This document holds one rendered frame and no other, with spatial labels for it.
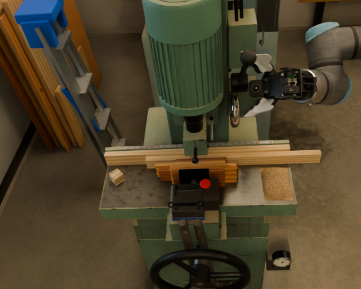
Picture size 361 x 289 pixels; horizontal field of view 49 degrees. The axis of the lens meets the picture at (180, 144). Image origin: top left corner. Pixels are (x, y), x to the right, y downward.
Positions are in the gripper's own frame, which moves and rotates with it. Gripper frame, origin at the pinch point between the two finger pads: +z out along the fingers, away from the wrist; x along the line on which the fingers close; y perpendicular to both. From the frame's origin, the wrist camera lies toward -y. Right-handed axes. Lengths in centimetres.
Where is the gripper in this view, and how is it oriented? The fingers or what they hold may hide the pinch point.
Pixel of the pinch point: (239, 84)
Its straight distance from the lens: 96.6
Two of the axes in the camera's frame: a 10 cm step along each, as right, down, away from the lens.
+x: 0.4, 10.0, 0.1
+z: -8.2, 0.4, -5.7
